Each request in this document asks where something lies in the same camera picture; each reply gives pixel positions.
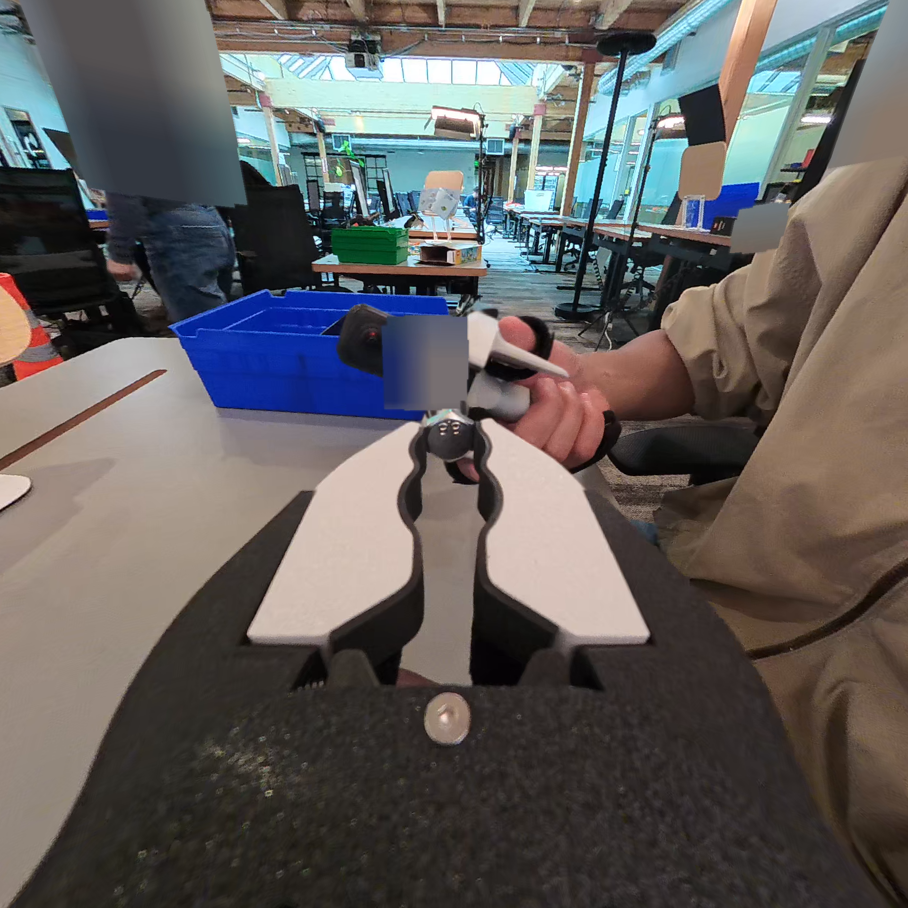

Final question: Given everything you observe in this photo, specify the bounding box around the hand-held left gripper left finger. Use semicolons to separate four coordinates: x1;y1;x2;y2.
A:
246;423;427;682

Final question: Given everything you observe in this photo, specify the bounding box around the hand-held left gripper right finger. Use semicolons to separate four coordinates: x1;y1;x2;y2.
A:
474;422;651;682

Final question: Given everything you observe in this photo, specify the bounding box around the blue plastic bin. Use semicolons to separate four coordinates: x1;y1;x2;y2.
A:
170;289;449;419

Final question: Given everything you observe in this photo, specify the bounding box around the steel hex bolt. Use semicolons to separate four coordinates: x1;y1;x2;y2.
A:
426;419;475;462

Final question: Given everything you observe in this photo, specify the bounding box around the person's right hand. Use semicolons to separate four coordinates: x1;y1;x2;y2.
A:
454;317;612;485

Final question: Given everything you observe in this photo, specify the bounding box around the wooden table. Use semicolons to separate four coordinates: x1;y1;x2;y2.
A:
312;252;490;295

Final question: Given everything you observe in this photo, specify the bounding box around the stack of green bins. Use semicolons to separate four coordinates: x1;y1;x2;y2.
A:
331;226;410;265

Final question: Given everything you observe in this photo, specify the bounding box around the colourful cardboard box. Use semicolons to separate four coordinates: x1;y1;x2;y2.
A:
419;241;485;267

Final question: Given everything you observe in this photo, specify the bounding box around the black office chair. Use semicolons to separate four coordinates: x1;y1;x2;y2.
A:
610;422;763;487
234;184;320;292

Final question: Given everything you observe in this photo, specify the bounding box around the light panel on stand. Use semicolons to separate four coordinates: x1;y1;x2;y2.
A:
431;106;490;242

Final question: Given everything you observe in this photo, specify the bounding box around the black floor lamp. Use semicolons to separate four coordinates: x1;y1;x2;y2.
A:
555;32;657;320

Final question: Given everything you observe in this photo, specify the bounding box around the orange traffic cone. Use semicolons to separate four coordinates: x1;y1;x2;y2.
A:
0;273;65;380

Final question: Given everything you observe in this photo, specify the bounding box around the black monitor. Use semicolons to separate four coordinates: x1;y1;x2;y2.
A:
0;166;122;316

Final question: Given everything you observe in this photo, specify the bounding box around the wooden board document stand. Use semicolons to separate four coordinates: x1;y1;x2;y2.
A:
677;142;728;231

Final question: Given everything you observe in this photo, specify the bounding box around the black flag panel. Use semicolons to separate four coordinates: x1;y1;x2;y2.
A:
677;85;728;146

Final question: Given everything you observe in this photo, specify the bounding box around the silver ventilation duct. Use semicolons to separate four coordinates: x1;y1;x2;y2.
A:
599;0;717;93

